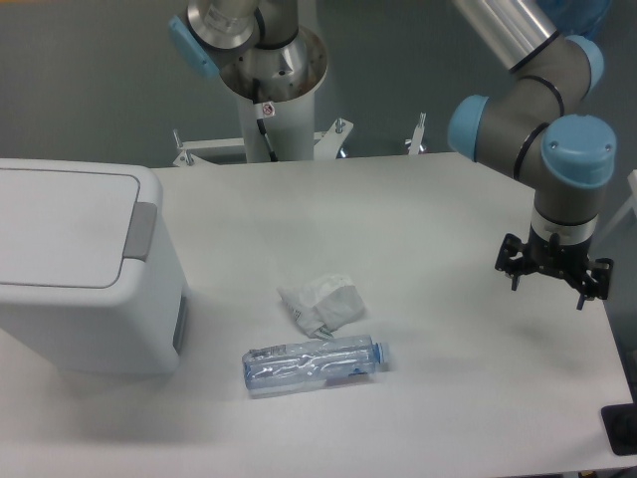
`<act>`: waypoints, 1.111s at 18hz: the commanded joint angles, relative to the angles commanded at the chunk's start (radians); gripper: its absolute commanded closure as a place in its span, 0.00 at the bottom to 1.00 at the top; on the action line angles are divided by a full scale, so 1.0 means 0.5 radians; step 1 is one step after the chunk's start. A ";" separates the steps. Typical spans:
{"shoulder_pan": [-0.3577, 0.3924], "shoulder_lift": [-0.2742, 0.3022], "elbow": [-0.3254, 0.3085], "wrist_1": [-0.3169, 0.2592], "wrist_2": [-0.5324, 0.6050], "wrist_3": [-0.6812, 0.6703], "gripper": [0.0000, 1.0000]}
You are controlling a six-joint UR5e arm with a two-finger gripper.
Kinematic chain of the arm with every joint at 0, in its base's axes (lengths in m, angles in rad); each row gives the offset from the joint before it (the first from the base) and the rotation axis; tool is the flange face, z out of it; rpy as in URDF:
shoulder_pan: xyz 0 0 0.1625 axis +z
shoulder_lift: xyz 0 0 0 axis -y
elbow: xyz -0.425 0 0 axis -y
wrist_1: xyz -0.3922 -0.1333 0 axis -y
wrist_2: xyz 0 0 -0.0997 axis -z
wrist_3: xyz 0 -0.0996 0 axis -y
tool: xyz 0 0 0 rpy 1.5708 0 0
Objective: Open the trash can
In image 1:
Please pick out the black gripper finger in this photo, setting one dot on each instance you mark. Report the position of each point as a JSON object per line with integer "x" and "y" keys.
{"x": 591, "y": 279}
{"x": 514, "y": 259}

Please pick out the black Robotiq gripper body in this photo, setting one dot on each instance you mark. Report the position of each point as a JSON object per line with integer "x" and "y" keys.
{"x": 552, "y": 258}

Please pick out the white push-lid trash can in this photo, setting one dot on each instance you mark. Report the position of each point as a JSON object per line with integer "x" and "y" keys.
{"x": 90, "y": 279}

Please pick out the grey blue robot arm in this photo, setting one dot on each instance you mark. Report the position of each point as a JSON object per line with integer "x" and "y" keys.
{"x": 532, "y": 135}

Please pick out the black device at table edge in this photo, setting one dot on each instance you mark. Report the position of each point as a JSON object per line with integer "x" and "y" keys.
{"x": 620, "y": 425}

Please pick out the levelling bolt foot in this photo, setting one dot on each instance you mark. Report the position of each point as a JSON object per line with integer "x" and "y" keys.
{"x": 415, "y": 144}

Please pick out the crumpled white paper wrapper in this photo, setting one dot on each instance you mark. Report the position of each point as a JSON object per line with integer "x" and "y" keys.
{"x": 323, "y": 305}

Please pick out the blue plastic bag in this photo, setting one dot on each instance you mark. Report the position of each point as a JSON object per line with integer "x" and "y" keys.
{"x": 576, "y": 17}

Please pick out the crushed clear plastic bottle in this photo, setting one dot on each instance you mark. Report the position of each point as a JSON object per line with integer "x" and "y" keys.
{"x": 291, "y": 368}

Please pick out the white frame at right edge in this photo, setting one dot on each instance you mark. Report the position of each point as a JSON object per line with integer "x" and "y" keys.
{"x": 628, "y": 208}

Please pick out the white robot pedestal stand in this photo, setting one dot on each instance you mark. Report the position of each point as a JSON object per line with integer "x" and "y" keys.
{"x": 275, "y": 94}

